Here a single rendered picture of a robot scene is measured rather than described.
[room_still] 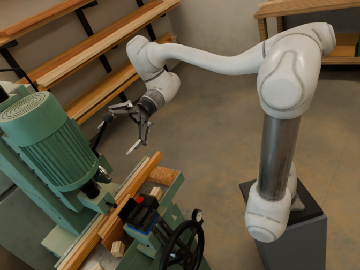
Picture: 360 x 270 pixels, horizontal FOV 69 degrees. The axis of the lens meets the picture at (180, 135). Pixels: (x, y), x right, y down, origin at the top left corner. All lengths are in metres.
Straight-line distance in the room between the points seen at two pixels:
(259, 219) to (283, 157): 0.29
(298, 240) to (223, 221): 0.80
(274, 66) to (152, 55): 0.52
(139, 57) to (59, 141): 0.43
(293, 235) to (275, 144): 0.67
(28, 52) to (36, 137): 2.57
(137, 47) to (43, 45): 2.48
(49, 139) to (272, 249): 1.10
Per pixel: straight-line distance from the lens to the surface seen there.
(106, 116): 0.89
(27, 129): 0.86
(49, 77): 2.96
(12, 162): 1.13
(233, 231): 2.07
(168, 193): 1.21
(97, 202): 1.09
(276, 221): 1.06
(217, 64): 0.94
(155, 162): 1.33
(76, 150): 0.93
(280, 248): 1.45
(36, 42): 3.44
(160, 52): 1.02
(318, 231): 1.45
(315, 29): 0.83
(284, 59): 0.66
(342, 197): 2.22
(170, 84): 1.11
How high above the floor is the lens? 1.75
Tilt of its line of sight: 35 degrees down
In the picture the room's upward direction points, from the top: 22 degrees counter-clockwise
